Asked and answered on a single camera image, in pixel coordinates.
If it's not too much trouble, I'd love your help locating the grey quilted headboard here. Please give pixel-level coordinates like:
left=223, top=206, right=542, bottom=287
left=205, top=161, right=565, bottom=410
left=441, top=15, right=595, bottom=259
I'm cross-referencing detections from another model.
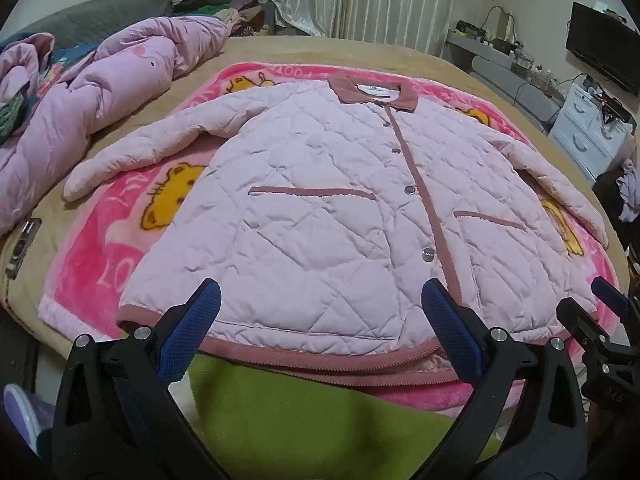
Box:
left=1, top=0, right=172, bottom=49

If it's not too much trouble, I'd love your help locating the white drawer cabinet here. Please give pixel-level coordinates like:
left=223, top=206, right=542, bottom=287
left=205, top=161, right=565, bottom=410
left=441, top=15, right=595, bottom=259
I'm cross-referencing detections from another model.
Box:
left=549, top=81, right=636, bottom=186

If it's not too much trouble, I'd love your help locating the metal bed clip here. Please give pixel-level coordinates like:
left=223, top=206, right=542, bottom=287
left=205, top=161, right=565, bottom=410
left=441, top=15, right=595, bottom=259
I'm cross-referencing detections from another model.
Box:
left=6, top=218, right=42, bottom=280

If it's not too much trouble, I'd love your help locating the purple slipper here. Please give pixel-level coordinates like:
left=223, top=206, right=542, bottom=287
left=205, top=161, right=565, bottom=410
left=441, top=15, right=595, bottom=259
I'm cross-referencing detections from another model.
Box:
left=2, top=384, right=55, bottom=453

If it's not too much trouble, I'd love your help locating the pink quilted jacket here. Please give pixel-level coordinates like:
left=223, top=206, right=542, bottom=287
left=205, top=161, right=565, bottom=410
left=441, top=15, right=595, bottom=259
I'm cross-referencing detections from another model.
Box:
left=64, top=73, right=608, bottom=387

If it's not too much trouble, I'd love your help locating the tan bed sheet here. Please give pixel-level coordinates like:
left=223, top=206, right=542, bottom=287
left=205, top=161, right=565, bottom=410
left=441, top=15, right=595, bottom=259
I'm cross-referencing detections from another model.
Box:
left=1, top=36, right=629, bottom=358

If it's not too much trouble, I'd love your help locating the pink flamingo comforter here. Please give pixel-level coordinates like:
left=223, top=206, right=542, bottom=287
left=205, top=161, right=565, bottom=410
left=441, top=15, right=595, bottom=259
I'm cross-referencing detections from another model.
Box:
left=1, top=15, right=231, bottom=232

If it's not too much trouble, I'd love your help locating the pink cartoon fleece blanket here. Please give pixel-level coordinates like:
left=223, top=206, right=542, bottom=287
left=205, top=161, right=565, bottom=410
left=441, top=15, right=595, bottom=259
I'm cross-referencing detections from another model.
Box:
left=38, top=62, right=620, bottom=414

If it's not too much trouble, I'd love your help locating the pile of folded clothes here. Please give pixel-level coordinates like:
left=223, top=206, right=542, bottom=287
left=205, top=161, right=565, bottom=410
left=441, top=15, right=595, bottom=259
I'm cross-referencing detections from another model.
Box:
left=172, top=0, right=276, bottom=37

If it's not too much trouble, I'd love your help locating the grey desk with clutter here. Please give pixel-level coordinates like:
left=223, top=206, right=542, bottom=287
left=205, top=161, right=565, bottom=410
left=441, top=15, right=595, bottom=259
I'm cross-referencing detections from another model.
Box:
left=442, top=29, right=562, bottom=134

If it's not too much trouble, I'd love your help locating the black television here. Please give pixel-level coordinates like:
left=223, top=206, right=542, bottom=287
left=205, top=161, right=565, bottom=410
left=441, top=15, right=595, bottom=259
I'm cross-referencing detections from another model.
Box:
left=565, top=2, right=640, bottom=96

